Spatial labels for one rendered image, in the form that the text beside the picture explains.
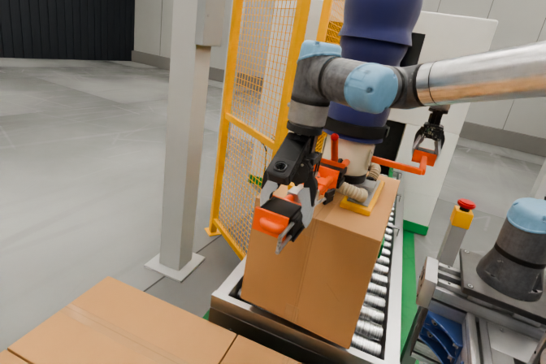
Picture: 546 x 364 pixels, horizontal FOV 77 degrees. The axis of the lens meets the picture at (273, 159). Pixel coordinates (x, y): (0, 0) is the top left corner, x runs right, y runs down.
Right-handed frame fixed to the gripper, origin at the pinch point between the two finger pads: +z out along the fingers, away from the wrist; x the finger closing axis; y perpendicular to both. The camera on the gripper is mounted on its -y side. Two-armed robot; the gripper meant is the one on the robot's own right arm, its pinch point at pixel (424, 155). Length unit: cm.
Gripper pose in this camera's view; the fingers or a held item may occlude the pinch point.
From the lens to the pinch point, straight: 154.6
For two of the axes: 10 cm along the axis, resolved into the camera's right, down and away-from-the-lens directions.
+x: 9.0, 2.6, -3.6
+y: -4.2, 2.5, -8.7
